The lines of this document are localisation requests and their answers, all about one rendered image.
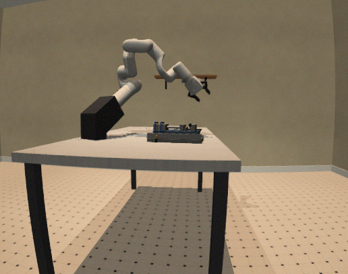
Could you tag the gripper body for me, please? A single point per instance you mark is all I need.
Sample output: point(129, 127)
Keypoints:
point(194, 85)

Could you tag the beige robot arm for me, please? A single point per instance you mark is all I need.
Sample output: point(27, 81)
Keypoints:
point(129, 87)

